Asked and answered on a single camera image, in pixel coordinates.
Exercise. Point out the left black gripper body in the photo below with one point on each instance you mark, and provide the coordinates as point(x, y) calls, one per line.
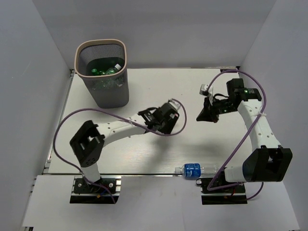
point(167, 125)

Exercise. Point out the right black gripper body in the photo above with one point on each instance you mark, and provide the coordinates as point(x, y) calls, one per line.
point(220, 107)

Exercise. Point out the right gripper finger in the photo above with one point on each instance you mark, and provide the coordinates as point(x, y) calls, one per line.
point(214, 117)
point(205, 114)

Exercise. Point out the clear bottle blue label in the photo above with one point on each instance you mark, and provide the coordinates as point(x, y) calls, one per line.
point(197, 170)

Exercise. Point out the clear bottle with white cap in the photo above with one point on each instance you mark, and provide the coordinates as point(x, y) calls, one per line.
point(117, 68)

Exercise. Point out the green bottle with green cap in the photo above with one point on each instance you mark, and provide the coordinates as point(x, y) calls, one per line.
point(107, 72)

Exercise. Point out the green bottle bin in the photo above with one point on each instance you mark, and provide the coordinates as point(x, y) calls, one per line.
point(95, 72)

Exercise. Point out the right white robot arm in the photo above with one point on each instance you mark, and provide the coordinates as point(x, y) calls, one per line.
point(268, 161)

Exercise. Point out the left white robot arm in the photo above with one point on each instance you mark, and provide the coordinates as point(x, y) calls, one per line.
point(90, 139)

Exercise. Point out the grey bin with beige rim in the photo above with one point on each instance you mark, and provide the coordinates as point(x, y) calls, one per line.
point(108, 91)

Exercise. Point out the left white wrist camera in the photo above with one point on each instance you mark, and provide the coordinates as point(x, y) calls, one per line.
point(174, 104)

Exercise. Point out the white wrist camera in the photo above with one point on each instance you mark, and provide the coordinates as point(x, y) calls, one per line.
point(207, 91)
point(174, 104)

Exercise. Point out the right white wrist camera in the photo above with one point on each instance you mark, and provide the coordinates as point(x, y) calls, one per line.
point(207, 91)

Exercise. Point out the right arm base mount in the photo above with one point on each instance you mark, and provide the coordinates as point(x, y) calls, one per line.
point(228, 196)

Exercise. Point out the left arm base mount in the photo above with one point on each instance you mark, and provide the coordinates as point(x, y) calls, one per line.
point(83, 193)

